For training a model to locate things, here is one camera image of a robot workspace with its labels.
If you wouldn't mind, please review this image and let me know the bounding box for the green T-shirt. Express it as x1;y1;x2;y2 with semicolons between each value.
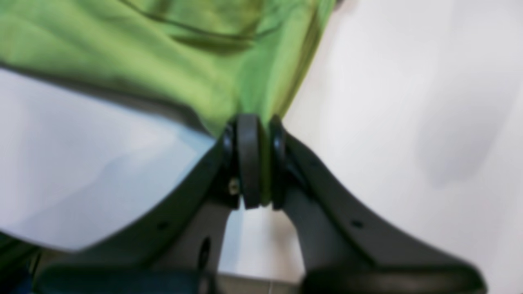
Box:
0;0;340;207

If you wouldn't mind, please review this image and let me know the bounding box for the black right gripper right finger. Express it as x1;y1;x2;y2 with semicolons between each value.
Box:
269;116;487;294

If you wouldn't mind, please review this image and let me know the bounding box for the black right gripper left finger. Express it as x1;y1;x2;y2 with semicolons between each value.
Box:
33;114;262;294

